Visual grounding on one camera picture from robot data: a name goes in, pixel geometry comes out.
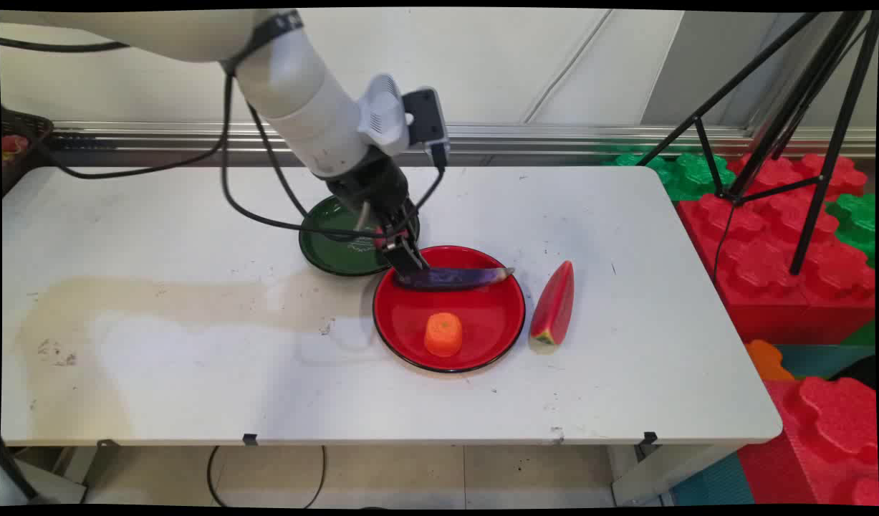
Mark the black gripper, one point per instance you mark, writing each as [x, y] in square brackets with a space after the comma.
[378, 193]

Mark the purple toy eggplant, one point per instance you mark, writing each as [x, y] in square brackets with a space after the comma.
[460, 278]

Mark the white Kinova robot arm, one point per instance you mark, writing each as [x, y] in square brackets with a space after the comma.
[303, 107]

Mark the pink red toy ball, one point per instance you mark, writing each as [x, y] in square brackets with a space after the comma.
[379, 241]

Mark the dark green plate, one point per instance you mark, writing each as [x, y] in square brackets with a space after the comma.
[328, 244]

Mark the orange toy fruit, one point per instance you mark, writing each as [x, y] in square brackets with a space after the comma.
[443, 335]

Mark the red plate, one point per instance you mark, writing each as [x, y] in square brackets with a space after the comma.
[482, 322]

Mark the toy watermelon slice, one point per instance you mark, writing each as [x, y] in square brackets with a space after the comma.
[554, 308]

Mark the green foam block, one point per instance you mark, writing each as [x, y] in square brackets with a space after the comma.
[686, 175]
[856, 222]

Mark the white table leg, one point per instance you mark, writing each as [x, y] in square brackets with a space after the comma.
[661, 476]

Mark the large red green blocks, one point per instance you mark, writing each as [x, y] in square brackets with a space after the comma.
[761, 272]

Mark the orange foam piece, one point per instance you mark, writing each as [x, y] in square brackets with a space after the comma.
[766, 360]

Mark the black wicker basket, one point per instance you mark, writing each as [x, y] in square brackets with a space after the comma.
[25, 129]

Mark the red toy in basket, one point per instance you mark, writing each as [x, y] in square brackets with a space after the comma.
[13, 145]

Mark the teal foam mat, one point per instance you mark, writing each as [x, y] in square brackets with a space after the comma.
[819, 360]

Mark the black tripod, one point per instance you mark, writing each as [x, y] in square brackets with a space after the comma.
[815, 93]

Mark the red foam block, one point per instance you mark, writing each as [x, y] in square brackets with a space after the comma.
[819, 444]

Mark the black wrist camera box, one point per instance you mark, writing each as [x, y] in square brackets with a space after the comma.
[425, 118]

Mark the aluminium wall rail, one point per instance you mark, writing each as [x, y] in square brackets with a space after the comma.
[554, 136]

